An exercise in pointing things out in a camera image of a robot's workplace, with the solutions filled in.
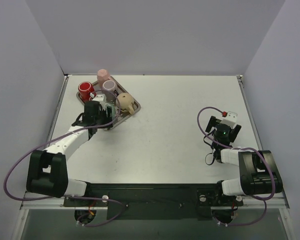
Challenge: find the red mug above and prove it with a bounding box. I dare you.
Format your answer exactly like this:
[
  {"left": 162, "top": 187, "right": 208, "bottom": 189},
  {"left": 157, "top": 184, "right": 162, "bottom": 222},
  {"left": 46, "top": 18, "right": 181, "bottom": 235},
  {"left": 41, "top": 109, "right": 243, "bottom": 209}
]
[{"left": 78, "top": 81, "right": 96, "bottom": 102}]

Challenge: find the mauve purple mug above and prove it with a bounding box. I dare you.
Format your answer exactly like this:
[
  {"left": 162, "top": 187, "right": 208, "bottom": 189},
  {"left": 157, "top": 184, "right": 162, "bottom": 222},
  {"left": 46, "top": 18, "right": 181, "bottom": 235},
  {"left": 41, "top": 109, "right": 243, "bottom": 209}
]
[{"left": 101, "top": 79, "right": 119, "bottom": 101}]

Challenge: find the beige tan mug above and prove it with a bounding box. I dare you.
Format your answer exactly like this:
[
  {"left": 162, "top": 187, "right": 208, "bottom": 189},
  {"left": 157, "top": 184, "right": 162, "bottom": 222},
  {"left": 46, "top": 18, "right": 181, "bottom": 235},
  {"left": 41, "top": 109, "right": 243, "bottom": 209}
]
[{"left": 117, "top": 92, "right": 135, "bottom": 115}]

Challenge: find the pink faceted mug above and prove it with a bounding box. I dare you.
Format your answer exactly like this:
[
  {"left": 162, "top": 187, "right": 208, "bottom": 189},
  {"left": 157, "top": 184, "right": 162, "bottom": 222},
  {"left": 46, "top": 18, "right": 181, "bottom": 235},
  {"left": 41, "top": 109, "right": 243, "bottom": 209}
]
[{"left": 97, "top": 69, "right": 111, "bottom": 88}]

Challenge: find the green teal mug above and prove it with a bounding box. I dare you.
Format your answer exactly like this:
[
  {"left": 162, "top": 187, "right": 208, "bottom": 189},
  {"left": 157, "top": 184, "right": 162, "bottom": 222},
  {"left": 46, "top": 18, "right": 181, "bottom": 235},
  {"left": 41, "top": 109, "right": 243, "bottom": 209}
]
[{"left": 105, "top": 103, "right": 120, "bottom": 121}]

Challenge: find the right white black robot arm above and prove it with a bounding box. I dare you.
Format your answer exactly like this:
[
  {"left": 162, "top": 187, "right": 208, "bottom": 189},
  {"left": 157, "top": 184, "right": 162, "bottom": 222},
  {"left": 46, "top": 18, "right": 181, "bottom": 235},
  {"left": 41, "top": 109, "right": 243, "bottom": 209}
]
[{"left": 205, "top": 113, "right": 283, "bottom": 205}]

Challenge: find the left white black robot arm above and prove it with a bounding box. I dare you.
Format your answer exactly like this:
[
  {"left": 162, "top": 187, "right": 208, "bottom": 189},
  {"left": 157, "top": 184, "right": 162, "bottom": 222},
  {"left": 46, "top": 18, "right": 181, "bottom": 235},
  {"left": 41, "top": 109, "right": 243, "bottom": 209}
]
[{"left": 26, "top": 100, "right": 116, "bottom": 206}]

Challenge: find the silver metal tray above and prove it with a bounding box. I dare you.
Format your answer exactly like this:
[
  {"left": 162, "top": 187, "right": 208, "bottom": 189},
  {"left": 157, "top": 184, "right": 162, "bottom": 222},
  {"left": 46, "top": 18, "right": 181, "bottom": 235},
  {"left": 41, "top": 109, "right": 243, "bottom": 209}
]
[{"left": 77, "top": 78, "right": 141, "bottom": 131}]

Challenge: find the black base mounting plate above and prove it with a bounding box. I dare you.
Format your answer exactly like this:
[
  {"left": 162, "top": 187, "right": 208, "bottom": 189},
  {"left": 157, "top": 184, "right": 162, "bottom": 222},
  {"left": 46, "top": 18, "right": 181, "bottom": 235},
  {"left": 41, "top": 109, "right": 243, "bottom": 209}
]
[{"left": 63, "top": 183, "right": 243, "bottom": 220}]

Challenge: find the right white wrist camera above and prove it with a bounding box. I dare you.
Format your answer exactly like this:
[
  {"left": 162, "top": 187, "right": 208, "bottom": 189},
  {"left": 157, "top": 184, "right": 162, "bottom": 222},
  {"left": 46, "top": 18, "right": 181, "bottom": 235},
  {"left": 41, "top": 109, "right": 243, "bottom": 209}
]
[{"left": 220, "top": 111, "right": 238, "bottom": 129}]

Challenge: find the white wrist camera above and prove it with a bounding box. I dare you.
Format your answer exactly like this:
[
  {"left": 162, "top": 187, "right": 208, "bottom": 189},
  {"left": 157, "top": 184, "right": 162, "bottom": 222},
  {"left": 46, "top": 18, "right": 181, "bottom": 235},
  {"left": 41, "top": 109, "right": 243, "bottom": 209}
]
[
  {"left": 89, "top": 93, "right": 107, "bottom": 104},
  {"left": 220, "top": 111, "right": 238, "bottom": 129}
]

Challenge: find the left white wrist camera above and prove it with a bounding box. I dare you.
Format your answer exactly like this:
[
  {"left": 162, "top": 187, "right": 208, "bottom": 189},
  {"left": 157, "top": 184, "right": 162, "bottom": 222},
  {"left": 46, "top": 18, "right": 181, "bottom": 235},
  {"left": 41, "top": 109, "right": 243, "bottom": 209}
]
[{"left": 89, "top": 93, "right": 107, "bottom": 104}]

